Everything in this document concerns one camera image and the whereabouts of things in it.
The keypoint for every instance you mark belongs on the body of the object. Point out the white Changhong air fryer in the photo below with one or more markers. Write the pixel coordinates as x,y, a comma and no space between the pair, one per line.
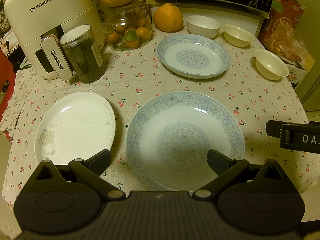
32,20

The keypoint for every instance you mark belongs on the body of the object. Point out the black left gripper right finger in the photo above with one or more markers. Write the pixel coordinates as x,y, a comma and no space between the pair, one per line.
229,173

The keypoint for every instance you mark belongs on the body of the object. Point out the white bowl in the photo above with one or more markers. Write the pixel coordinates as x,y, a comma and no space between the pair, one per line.
203,25

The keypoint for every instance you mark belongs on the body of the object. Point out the red gift box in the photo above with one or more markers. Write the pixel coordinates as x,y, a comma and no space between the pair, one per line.
290,16

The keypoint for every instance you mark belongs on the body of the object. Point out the cream bowl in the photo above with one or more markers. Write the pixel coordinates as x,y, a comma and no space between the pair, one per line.
269,65
237,36

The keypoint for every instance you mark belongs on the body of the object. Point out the orange citrus on table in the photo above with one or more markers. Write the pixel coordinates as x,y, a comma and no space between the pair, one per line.
168,18

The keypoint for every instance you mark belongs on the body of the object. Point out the large blue patterned plate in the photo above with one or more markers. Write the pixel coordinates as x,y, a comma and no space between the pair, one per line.
168,139

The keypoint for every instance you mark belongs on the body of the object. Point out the white refrigerator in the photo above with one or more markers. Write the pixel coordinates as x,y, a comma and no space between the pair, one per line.
308,29

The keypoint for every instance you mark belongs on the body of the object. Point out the plastic jar of dark tea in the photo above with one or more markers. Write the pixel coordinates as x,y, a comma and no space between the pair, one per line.
82,53

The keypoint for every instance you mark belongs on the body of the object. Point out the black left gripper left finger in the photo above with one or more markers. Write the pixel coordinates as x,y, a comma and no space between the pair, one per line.
88,172

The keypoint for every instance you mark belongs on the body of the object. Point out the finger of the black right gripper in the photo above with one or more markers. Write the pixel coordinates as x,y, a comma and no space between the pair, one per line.
273,128

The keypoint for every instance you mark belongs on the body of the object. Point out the plastic bag of oranges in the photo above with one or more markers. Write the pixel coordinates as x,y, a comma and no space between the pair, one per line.
286,42

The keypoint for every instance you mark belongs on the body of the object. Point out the black white cardboard box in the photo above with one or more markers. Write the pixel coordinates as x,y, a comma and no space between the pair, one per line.
299,69

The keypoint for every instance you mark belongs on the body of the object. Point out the white plate with grey rose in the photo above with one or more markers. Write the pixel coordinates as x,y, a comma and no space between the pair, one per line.
77,126

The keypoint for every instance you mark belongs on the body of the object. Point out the glass jar of kumquats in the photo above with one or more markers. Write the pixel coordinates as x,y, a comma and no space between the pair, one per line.
128,26

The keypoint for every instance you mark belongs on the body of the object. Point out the cherry print tablecloth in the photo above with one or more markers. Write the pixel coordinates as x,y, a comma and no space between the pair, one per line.
133,78

